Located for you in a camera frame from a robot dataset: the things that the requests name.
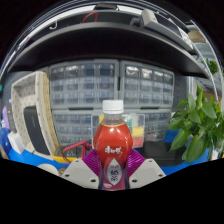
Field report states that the narrow grey drawer cabinet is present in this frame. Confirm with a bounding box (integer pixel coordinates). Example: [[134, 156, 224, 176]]
[[143, 111, 172, 142]]

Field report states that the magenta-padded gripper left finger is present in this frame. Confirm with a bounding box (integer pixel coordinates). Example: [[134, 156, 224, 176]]
[[60, 148, 102, 190]]

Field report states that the red drink bottle white cap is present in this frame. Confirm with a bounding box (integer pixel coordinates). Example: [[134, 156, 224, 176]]
[[92, 99, 134, 191]]

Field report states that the beige dotted storage tray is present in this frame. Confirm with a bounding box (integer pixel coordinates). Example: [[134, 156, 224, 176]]
[[10, 70, 61, 158]]

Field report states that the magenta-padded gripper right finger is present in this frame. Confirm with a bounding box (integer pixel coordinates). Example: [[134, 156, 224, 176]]
[[124, 148, 167, 191]]

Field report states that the plain black box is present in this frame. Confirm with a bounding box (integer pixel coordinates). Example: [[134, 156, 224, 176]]
[[143, 141, 183, 168]]

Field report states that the white rack shelf unit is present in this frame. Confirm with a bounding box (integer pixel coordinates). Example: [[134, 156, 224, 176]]
[[189, 23, 224, 101]]

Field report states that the green potted plant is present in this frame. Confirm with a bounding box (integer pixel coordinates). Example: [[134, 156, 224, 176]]
[[165, 84, 224, 164]]

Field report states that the wide grey drawer cabinet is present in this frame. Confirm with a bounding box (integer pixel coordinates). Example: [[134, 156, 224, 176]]
[[49, 59, 120, 110]]

